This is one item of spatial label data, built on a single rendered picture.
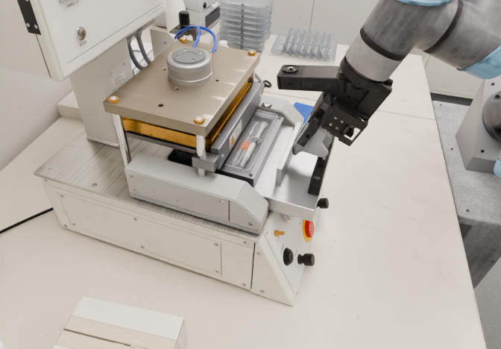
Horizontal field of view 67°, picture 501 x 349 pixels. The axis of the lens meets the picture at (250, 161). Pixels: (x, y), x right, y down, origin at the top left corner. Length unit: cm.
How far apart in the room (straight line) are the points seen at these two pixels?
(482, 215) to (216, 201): 71
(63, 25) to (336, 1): 267
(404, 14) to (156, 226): 54
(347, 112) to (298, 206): 18
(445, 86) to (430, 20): 246
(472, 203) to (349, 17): 228
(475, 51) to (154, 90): 48
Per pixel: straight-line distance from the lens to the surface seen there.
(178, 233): 73
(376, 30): 56
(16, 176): 115
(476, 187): 119
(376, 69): 57
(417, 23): 55
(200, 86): 67
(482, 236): 147
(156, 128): 67
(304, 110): 128
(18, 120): 123
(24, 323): 86
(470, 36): 57
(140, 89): 67
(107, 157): 83
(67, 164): 84
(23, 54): 67
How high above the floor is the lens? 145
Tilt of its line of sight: 41 degrees down
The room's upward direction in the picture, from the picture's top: 3 degrees clockwise
